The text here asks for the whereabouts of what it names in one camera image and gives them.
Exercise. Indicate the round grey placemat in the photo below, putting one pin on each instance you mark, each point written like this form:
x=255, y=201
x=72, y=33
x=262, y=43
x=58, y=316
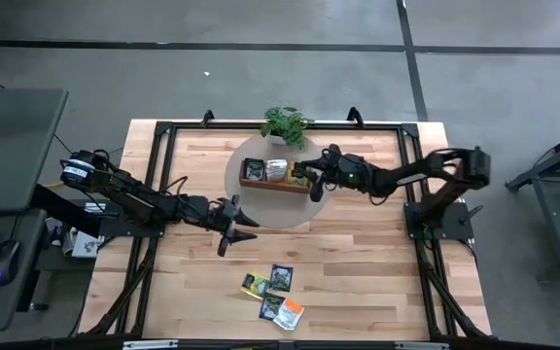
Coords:
x=270, y=209

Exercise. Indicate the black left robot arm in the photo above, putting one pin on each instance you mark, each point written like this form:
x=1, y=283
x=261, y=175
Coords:
x=129, y=192

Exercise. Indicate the white metal bracket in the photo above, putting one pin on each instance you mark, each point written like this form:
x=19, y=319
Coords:
x=149, y=345

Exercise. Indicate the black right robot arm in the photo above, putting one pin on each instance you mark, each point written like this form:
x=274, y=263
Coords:
x=406, y=177

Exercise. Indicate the black aluminium table frame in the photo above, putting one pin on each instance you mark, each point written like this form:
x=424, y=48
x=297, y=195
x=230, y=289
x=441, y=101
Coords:
x=187, y=125

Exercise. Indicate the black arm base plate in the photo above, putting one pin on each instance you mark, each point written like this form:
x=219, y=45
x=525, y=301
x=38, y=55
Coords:
x=455, y=221
x=115, y=228

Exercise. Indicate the wooden compartment tea box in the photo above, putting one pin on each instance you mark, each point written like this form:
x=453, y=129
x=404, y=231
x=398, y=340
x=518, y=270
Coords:
x=275, y=187

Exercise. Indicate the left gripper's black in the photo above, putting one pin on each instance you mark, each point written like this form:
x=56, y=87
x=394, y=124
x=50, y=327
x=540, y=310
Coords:
x=217, y=216

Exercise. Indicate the black computer mouse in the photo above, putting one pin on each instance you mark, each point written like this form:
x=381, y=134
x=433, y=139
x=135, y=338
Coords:
x=4, y=262

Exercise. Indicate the grey office desk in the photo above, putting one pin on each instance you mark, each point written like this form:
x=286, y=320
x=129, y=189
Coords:
x=8, y=146

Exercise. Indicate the small white box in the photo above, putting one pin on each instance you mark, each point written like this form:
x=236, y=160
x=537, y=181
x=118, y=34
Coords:
x=85, y=245

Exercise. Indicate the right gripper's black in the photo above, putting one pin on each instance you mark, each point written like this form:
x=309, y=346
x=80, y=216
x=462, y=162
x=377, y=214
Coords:
x=331, y=170

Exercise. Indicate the white orange tea packet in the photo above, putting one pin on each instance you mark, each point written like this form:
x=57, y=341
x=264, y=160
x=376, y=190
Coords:
x=276, y=170
x=288, y=316

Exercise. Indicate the green plant in white pot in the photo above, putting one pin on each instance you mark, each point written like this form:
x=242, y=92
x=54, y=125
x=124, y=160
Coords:
x=285, y=126

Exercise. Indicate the dark blue tea packet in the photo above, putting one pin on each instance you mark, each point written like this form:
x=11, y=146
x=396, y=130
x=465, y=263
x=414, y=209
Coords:
x=254, y=170
x=271, y=307
x=281, y=278

